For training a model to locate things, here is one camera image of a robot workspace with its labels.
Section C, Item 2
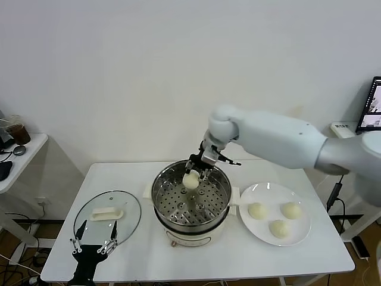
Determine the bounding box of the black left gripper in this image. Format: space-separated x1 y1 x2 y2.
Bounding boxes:
67 219 118 286

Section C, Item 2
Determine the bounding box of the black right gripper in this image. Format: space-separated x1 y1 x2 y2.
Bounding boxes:
185 151 216 181

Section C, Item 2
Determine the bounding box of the glass pot lid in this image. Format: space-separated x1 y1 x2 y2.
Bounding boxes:
73 189 142 251

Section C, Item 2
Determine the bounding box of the white steamed baozi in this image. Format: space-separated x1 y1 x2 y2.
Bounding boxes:
280 201 303 220
269 219 291 239
182 170 199 189
248 202 268 221

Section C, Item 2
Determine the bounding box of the stainless steel steamer basket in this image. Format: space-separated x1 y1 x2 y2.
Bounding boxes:
143 160 241 232

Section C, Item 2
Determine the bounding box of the white electric cooking pot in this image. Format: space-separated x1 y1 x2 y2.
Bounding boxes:
153 205 239 248

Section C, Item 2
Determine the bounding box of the white round plate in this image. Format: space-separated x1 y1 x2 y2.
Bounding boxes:
239 183 313 247

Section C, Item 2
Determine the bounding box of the white side table with cup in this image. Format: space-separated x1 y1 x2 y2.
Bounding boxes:
0 133 50 251

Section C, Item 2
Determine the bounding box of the black computer mouse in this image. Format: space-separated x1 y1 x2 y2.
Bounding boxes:
0 160 14 182

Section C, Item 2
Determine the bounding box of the iced coffee plastic cup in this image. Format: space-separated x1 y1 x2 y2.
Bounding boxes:
5 115 32 146

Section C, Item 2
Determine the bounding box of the black desk device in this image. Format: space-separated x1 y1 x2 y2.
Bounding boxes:
0 130 15 150

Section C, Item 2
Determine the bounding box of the white side table with laptop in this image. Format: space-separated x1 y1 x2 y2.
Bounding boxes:
329 122 381 245

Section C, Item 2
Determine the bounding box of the black floor power strip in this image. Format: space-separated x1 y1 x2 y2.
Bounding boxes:
352 237 371 260

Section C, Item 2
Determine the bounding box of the dark open laptop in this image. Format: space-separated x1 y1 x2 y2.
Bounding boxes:
355 76 381 135

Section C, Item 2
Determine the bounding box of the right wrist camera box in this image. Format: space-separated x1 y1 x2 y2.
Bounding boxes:
199 142 223 165

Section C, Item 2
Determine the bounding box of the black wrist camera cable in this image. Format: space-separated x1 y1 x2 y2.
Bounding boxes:
218 154 242 166

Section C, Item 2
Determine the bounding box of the black cable with adapter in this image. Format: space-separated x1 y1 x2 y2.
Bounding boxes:
326 175 348 238

